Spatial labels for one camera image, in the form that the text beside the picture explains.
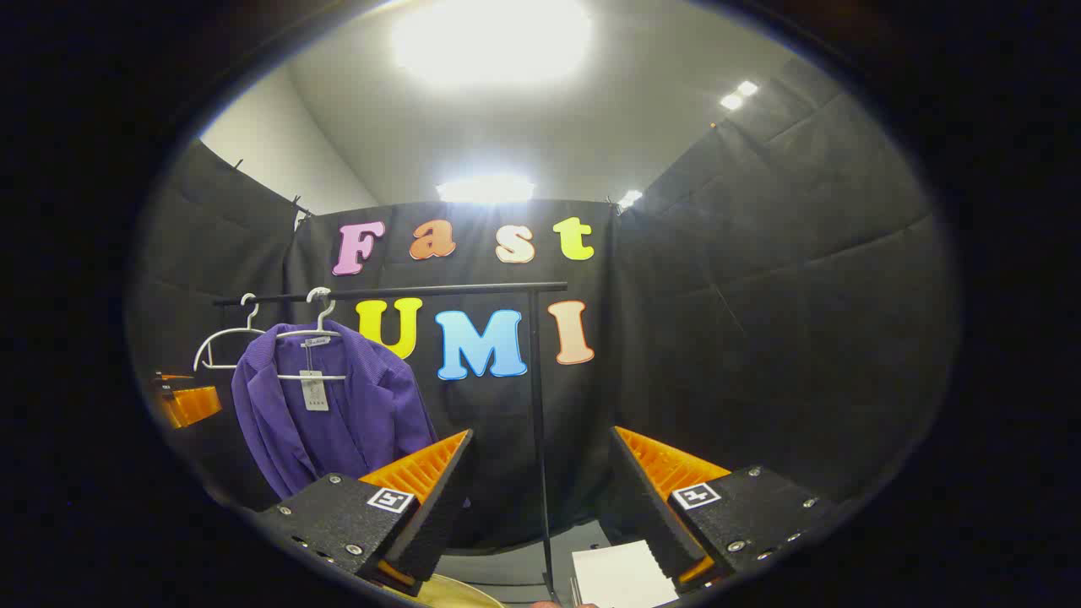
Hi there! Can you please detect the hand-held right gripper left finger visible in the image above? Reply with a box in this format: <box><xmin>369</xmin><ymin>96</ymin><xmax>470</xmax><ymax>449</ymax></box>
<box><xmin>253</xmin><ymin>428</ymin><xmax>475</xmax><ymax>598</ymax></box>

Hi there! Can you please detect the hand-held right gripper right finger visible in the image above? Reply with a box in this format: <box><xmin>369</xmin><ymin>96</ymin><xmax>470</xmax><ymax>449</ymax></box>
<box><xmin>606</xmin><ymin>426</ymin><xmax>837</xmax><ymax>592</ymax></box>

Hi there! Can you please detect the round laundry hamper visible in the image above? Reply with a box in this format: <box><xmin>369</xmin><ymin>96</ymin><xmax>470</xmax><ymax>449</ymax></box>
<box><xmin>384</xmin><ymin>573</ymin><xmax>508</xmax><ymax>608</ymax></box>

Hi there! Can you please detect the purple knit garment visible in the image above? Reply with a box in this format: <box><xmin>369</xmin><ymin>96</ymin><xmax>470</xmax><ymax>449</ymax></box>
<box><xmin>231</xmin><ymin>319</ymin><xmax>440</xmax><ymax>501</ymax></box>

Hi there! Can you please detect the white clothes hanger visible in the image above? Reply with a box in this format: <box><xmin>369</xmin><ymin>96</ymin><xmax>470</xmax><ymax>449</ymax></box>
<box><xmin>274</xmin><ymin>287</ymin><xmax>349</xmax><ymax>381</ymax></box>
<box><xmin>193</xmin><ymin>293</ymin><xmax>267</xmax><ymax>372</ymax></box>

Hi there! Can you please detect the black metal clothes rack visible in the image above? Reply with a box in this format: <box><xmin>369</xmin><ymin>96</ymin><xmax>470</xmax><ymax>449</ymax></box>
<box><xmin>213</xmin><ymin>281</ymin><xmax>568</xmax><ymax>602</ymax></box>

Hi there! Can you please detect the white cabinet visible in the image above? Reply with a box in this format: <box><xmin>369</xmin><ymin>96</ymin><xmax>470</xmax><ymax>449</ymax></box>
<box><xmin>572</xmin><ymin>540</ymin><xmax>679</xmax><ymax>608</ymax></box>

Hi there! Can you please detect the black backdrop cloth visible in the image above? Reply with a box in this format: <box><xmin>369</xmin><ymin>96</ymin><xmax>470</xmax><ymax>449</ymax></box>
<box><xmin>127</xmin><ymin>55</ymin><xmax>959</xmax><ymax>550</ymax></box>

